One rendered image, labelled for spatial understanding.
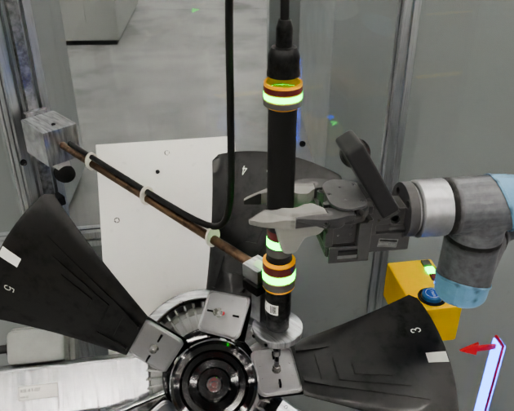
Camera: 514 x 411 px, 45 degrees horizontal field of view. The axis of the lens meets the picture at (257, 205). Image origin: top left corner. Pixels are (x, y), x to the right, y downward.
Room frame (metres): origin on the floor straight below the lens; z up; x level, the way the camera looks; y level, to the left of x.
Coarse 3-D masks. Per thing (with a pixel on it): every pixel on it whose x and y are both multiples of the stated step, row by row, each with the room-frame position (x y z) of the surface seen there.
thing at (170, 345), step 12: (144, 324) 0.66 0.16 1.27; (156, 324) 0.65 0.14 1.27; (144, 336) 0.66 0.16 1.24; (156, 336) 0.65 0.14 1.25; (168, 336) 0.65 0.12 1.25; (132, 348) 0.67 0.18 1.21; (144, 348) 0.66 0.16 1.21; (168, 348) 0.65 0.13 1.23; (180, 348) 0.64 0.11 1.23; (144, 360) 0.67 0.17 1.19; (156, 360) 0.66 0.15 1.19; (168, 360) 0.65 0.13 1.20
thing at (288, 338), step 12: (252, 264) 0.68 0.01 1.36; (252, 276) 0.67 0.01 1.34; (252, 288) 0.66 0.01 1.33; (252, 300) 0.67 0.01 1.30; (264, 300) 0.66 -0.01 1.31; (252, 312) 0.67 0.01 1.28; (264, 312) 0.66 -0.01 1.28; (264, 324) 0.65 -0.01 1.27; (300, 324) 0.65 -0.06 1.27; (252, 336) 0.64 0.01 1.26; (264, 336) 0.63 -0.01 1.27; (276, 336) 0.63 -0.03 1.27; (288, 336) 0.63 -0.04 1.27; (300, 336) 0.64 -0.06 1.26; (276, 348) 0.62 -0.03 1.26
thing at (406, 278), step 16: (400, 272) 1.03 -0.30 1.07; (416, 272) 1.03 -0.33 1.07; (384, 288) 1.06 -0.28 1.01; (400, 288) 0.99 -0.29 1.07; (416, 288) 0.98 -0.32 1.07; (432, 304) 0.93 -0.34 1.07; (448, 304) 0.93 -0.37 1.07; (432, 320) 0.92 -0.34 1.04; (448, 320) 0.92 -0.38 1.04; (448, 336) 0.92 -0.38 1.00
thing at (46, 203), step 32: (32, 224) 0.72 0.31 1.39; (64, 224) 0.71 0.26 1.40; (32, 256) 0.70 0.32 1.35; (64, 256) 0.70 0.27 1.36; (96, 256) 0.69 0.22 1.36; (32, 288) 0.70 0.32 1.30; (64, 288) 0.68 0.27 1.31; (96, 288) 0.68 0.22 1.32; (32, 320) 0.70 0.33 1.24; (64, 320) 0.69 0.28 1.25; (96, 320) 0.67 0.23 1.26; (128, 320) 0.66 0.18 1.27
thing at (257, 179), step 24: (216, 168) 0.89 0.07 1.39; (264, 168) 0.85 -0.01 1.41; (312, 168) 0.83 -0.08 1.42; (216, 192) 0.86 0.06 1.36; (240, 192) 0.84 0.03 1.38; (216, 216) 0.83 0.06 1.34; (240, 216) 0.81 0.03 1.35; (240, 240) 0.77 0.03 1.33; (264, 240) 0.75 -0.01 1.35; (216, 264) 0.77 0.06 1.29; (240, 264) 0.74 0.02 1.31; (216, 288) 0.73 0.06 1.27; (240, 288) 0.70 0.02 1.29
